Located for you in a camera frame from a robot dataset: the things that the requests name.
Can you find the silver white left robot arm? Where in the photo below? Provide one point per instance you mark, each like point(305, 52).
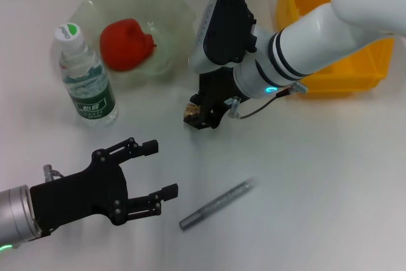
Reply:
point(16, 217)

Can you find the grey marker pen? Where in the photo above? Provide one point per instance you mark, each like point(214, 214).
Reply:
point(219, 204)

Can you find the clear green-label water bottle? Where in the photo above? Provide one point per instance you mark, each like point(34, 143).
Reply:
point(89, 93)

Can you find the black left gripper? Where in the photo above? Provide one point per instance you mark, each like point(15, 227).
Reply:
point(76, 198)

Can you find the yellow plastic bin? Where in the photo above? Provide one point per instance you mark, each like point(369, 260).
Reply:
point(355, 71)

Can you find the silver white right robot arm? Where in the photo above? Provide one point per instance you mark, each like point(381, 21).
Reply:
point(317, 39)

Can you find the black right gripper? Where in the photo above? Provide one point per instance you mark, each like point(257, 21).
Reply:
point(219, 99)

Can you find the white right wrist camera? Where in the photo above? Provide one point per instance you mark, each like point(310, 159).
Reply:
point(222, 30)

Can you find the pale green glass fruit plate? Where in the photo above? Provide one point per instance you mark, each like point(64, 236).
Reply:
point(165, 23)

